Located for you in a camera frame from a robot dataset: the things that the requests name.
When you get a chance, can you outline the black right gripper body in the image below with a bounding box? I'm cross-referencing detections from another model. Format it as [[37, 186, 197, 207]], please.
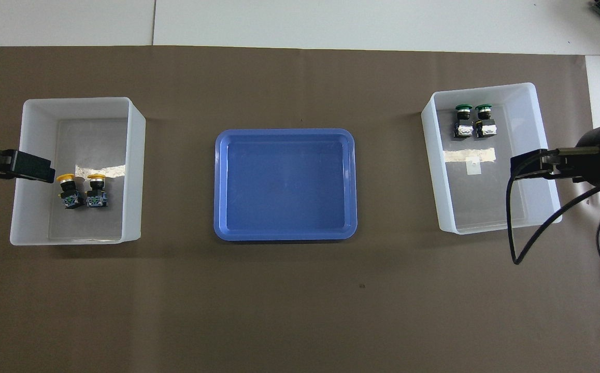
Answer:
[[554, 126, 600, 188]]

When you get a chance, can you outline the yellow push button switch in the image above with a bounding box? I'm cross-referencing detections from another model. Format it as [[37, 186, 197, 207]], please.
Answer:
[[85, 174, 109, 208], [56, 174, 85, 210]]

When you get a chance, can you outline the green push button switch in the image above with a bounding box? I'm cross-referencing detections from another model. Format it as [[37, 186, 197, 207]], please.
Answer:
[[474, 104, 497, 139], [453, 104, 474, 139]]

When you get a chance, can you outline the translucent white plastic box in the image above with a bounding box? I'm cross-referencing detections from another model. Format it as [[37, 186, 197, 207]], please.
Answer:
[[421, 83, 563, 235], [10, 97, 147, 246]]

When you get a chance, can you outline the blue plastic tray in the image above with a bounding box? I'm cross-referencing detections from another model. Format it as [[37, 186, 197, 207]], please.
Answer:
[[213, 128, 358, 242]]

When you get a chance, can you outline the brown paper table mat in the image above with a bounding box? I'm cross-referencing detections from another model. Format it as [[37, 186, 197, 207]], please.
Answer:
[[0, 46, 600, 373]]

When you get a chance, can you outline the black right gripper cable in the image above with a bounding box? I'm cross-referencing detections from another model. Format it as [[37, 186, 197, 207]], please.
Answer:
[[506, 155, 600, 266]]

